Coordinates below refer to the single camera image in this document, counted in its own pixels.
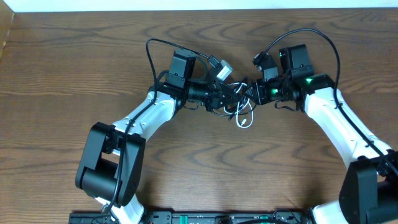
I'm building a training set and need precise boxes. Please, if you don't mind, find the black usb cable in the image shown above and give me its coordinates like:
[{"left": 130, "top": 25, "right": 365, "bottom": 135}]
[{"left": 211, "top": 77, "right": 257, "bottom": 122}]

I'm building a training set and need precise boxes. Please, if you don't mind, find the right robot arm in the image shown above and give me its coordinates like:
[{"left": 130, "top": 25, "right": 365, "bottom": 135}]
[{"left": 244, "top": 45, "right": 397, "bottom": 223}]

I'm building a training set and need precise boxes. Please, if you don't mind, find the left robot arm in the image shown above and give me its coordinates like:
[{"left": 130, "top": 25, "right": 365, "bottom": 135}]
[{"left": 70, "top": 49, "right": 241, "bottom": 223}]

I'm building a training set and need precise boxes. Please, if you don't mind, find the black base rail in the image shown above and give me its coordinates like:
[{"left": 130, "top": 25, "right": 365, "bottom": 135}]
[{"left": 68, "top": 209, "right": 314, "bottom": 224}]

